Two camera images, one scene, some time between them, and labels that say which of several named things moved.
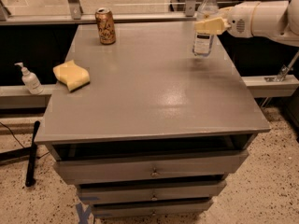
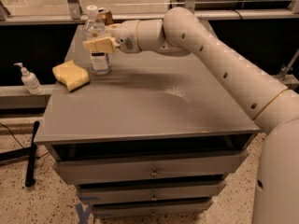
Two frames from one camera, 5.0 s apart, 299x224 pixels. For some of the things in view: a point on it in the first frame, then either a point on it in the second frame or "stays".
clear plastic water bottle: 207,9 to 95,28
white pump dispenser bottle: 30,80 stays
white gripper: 239,21 to 126,36
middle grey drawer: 108,193 stays
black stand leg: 30,173 stays
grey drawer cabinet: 158,128 stays
